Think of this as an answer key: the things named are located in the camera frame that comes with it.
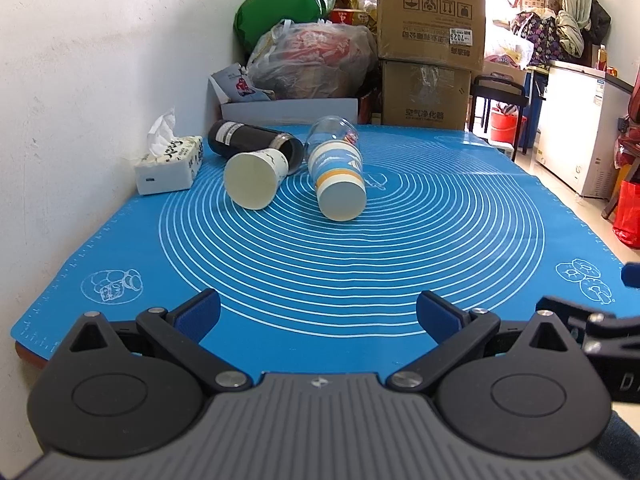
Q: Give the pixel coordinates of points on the red shopping bag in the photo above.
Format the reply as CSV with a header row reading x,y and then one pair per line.
x,y
627,219

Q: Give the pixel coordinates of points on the white open cardboard box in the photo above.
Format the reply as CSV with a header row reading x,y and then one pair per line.
x,y
240,101

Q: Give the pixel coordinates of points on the brown cardboard box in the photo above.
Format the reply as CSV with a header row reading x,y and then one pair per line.
x,y
424,96
438,32

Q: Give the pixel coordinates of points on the black metal stool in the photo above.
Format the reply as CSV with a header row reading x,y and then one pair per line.
x,y
495,89

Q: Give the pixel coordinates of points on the white chest freezer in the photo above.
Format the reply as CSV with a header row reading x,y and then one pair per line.
x,y
578,127

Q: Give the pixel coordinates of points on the blue white paper cup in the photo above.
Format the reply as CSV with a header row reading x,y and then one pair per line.
x,y
335,167

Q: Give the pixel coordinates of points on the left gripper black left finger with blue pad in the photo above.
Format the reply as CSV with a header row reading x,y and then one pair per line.
x,y
121,389

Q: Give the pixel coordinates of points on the upper brown cardboard box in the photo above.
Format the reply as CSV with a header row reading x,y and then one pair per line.
x,y
438,32

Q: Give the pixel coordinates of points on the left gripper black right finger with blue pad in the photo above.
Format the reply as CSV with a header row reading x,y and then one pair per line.
x,y
516,389

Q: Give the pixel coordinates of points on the clear plastic bag with items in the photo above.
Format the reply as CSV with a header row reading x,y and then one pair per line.
x,y
320,60

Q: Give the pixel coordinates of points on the red bucket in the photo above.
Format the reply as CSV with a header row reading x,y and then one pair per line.
x,y
502,127

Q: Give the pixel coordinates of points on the lower brown cardboard box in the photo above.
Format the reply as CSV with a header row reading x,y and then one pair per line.
x,y
424,96

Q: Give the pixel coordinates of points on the white tissue box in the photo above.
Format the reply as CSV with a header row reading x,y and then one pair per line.
x,y
171,162

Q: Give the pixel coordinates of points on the clear glass cup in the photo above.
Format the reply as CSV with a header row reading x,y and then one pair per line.
x,y
330,128

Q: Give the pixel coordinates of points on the black thermos bottle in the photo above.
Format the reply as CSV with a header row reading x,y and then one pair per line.
x,y
230,138

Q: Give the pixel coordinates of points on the green bag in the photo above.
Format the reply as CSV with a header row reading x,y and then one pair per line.
x,y
256,17

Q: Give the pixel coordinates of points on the blue silicone baking mat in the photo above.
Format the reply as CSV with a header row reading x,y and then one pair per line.
x,y
300,293

